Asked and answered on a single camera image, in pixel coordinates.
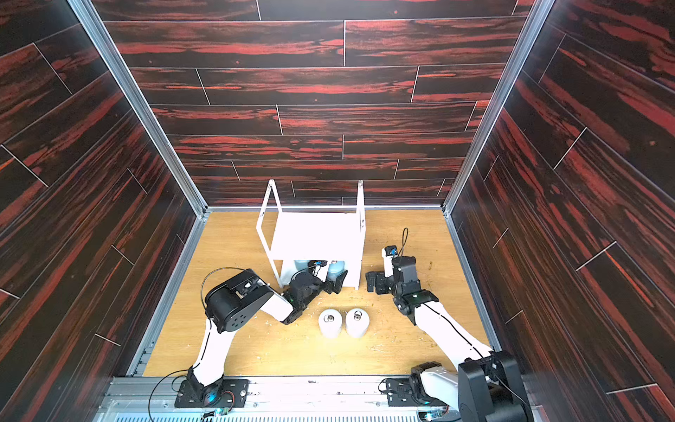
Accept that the aluminium left corner post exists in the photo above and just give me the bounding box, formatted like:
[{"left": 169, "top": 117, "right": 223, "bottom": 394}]
[{"left": 67, "top": 0, "right": 208, "bottom": 219}]

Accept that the white tea canister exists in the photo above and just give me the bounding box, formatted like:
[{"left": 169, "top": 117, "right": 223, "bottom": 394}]
[
  {"left": 345, "top": 308, "right": 370, "bottom": 339},
  {"left": 318, "top": 309, "right": 343, "bottom": 339}
]

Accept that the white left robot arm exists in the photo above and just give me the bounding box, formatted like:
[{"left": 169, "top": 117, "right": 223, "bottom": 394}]
[{"left": 186, "top": 260, "right": 347, "bottom": 403}]

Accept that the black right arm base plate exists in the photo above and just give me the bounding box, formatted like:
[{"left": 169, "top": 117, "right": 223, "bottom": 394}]
[{"left": 378, "top": 377, "right": 439, "bottom": 407}]

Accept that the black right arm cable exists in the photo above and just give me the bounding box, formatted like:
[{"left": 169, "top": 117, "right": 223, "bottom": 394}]
[{"left": 397, "top": 226, "right": 528, "bottom": 413}]

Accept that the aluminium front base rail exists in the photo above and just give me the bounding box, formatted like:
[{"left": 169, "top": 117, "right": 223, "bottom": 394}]
[{"left": 95, "top": 376, "right": 460, "bottom": 421}]

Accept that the white two-tier metal shelf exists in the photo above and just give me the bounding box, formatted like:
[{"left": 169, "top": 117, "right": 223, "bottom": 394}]
[{"left": 256, "top": 179, "right": 366, "bottom": 289}]

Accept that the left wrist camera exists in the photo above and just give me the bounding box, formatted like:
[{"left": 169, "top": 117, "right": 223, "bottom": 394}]
[{"left": 308, "top": 260, "right": 330, "bottom": 282}]

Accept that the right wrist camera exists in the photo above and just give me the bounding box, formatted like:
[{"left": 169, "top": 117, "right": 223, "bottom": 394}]
[{"left": 381, "top": 245, "right": 398, "bottom": 278}]

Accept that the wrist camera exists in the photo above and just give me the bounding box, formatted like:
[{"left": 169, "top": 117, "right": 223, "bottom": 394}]
[
  {"left": 308, "top": 260, "right": 330, "bottom": 282},
  {"left": 381, "top": 245, "right": 398, "bottom": 278}
]

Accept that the teal tea canister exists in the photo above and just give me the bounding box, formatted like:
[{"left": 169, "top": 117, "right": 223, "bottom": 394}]
[
  {"left": 291, "top": 260, "right": 316, "bottom": 280},
  {"left": 327, "top": 260, "right": 347, "bottom": 282}
]

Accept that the aluminium right corner post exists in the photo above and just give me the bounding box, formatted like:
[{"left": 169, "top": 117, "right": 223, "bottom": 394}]
[{"left": 443, "top": 0, "right": 555, "bottom": 222}]

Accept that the aluminium corner post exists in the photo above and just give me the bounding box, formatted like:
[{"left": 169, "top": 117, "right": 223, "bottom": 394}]
[
  {"left": 67, "top": 0, "right": 208, "bottom": 219},
  {"left": 443, "top": 0, "right": 555, "bottom": 222}
]

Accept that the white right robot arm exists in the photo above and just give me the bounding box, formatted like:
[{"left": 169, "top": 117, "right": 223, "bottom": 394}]
[{"left": 366, "top": 255, "right": 534, "bottom": 421}]

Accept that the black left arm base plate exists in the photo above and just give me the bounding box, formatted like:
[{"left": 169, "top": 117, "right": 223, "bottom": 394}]
[{"left": 174, "top": 378, "right": 250, "bottom": 410}]

